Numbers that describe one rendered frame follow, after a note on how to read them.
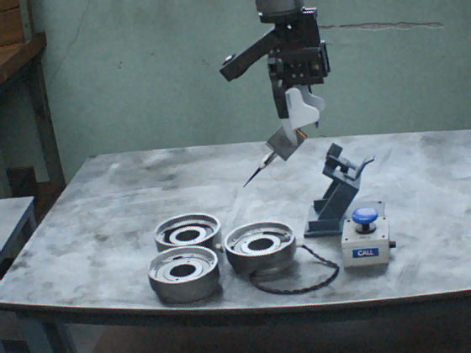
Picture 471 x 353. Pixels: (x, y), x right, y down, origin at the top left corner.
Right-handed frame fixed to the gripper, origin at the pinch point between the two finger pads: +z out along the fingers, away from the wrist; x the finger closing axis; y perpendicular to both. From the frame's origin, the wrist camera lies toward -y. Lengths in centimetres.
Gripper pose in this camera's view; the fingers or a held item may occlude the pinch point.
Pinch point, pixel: (292, 134)
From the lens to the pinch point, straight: 131.9
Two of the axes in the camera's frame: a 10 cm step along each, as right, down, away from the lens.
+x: 2.6, -3.8, 8.9
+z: 1.8, 9.2, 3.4
